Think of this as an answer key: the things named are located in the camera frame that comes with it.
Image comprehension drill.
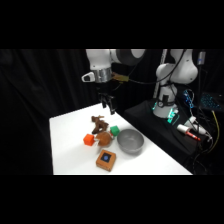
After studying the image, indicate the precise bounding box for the brown plush moose toy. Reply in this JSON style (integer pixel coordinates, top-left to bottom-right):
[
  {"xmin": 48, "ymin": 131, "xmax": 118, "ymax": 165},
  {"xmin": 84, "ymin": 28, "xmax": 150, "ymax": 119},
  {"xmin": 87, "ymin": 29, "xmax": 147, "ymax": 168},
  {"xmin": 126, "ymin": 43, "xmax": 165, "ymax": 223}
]
[{"xmin": 91, "ymin": 114, "xmax": 110, "ymax": 135}]

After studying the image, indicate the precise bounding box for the black curtain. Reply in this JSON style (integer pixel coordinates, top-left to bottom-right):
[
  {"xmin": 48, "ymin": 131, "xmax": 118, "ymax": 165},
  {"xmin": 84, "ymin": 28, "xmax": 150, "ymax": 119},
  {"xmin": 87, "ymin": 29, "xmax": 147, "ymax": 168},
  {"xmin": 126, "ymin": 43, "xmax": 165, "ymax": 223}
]
[{"xmin": 0, "ymin": 49, "xmax": 224, "ymax": 176}]

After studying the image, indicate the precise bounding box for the orange cube block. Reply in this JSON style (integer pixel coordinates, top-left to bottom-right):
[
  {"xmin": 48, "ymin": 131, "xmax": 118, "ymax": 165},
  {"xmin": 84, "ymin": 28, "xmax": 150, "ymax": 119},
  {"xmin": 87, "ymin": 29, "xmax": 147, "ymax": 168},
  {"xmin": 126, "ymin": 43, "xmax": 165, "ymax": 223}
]
[{"xmin": 82, "ymin": 133, "xmax": 96, "ymax": 147}]

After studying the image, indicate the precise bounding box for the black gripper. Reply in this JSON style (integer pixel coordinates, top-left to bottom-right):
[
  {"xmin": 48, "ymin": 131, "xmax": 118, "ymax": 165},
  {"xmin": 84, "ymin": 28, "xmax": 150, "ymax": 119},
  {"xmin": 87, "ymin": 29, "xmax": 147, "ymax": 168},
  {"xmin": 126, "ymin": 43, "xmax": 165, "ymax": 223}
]
[{"xmin": 96, "ymin": 83, "xmax": 117, "ymax": 116}]

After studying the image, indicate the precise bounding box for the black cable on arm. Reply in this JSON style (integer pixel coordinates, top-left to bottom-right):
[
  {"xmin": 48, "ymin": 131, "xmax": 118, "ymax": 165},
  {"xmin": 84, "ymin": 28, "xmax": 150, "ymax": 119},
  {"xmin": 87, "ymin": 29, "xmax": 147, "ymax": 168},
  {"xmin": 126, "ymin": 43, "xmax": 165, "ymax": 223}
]
[{"xmin": 128, "ymin": 49, "xmax": 188, "ymax": 86}]

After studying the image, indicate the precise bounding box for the grey metal bowl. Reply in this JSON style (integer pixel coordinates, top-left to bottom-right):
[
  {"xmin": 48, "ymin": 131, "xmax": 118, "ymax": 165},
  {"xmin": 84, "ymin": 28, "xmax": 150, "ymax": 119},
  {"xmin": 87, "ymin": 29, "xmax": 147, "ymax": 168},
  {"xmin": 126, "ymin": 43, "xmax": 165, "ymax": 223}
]
[{"xmin": 116, "ymin": 128, "xmax": 145, "ymax": 155}]

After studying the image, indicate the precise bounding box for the blue lit circuit board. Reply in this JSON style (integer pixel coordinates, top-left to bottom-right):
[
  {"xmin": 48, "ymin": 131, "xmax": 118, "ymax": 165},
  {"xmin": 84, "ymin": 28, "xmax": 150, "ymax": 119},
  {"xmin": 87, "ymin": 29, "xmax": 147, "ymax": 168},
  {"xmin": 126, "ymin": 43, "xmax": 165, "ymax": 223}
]
[{"xmin": 182, "ymin": 89, "xmax": 195, "ymax": 110}]

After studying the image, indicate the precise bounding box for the wooden block with blue button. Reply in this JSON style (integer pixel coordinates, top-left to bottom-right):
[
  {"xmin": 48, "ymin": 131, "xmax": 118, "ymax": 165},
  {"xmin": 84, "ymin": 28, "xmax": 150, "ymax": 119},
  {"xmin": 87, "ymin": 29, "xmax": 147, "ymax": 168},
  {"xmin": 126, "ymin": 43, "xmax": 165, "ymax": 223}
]
[{"xmin": 95, "ymin": 148, "xmax": 117, "ymax": 173}]

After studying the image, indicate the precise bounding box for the yellow cable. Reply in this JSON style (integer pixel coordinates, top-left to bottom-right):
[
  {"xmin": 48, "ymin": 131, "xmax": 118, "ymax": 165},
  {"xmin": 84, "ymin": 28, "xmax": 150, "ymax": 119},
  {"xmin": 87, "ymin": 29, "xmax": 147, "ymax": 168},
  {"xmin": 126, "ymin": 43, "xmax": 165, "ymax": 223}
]
[{"xmin": 207, "ymin": 109, "xmax": 222, "ymax": 154}]

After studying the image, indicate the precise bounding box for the green lit control box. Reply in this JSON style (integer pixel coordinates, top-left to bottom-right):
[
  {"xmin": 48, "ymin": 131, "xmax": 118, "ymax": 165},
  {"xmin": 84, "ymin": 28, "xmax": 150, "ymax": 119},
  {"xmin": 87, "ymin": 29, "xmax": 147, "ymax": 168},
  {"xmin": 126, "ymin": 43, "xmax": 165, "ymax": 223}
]
[{"xmin": 167, "ymin": 107, "xmax": 180, "ymax": 125}]

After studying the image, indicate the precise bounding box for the blue backlit keyboard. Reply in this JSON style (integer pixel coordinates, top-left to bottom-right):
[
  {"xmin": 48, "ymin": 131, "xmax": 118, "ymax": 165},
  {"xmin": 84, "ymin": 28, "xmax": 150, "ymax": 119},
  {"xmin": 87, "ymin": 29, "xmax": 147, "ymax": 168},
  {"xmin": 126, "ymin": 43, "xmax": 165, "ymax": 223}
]
[{"xmin": 199, "ymin": 92, "xmax": 224, "ymax": 112}]

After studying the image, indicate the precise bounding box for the white marker with red tip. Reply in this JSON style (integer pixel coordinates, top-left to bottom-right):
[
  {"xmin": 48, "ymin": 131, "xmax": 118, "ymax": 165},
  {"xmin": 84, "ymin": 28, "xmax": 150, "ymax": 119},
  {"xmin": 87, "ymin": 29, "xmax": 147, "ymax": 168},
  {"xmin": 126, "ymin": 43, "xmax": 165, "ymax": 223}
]
[{"xmin": 176, "ymin": 123, "xmax": 202, "ymax": 142}]

